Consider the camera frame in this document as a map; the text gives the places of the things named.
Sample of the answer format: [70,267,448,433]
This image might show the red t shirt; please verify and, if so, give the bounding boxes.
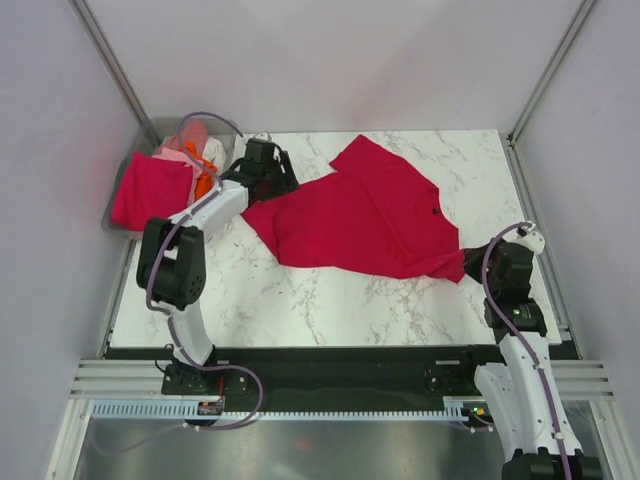
[242,135,465,283]

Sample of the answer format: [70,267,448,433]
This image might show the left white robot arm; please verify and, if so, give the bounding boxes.
[136,138,299,393]

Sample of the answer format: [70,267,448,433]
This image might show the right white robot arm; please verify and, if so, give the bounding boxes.
[457,240,604,479]

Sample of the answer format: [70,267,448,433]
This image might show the white t shirt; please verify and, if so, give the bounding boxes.
[202,136,227,174]

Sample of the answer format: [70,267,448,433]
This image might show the orange t shirt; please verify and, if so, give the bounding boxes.
[181,141,217,201]

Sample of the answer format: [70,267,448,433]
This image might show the light pink t shirt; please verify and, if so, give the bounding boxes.
[152,147,202,206]

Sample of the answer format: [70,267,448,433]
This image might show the salmon pink t shirt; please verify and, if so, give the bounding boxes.
[180,119,208,155]

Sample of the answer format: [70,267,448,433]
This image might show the clear plastic bin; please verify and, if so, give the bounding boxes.
[101,114,239,238]

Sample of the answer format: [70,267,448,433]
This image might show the folded magenta t shirt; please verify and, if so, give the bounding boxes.
[109,151,192,232]

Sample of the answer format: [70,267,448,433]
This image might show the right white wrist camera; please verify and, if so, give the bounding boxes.
[517,224,546,256]

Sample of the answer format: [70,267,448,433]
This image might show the white slotted cable duct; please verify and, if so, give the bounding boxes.
[90,397,489,422]

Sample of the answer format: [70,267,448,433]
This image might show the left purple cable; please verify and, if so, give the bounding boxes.
[145,112,246,351]

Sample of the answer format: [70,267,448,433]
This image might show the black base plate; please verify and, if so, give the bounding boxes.
[161,345,502,410]

